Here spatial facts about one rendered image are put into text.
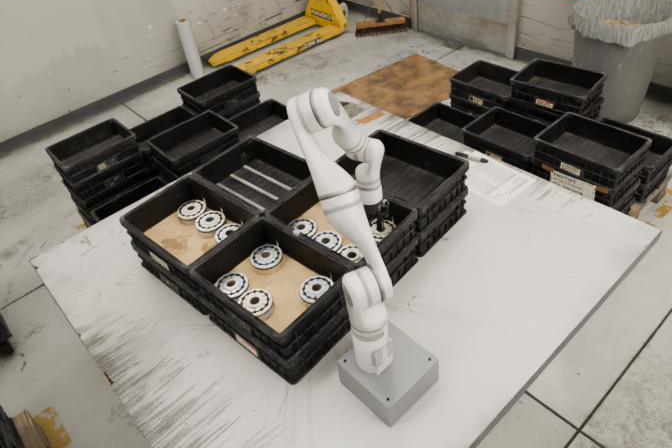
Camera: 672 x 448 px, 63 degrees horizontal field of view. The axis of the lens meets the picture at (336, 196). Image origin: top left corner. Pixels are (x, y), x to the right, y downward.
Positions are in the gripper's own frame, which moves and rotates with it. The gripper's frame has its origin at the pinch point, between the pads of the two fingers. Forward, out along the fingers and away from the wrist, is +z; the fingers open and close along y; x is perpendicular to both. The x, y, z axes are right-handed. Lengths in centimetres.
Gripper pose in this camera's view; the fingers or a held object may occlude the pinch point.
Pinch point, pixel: (373, 231)
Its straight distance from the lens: 172.2
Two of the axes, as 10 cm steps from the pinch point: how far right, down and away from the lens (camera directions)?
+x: -6.7, -4.1, 6.2
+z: 1.1, 7.7, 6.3
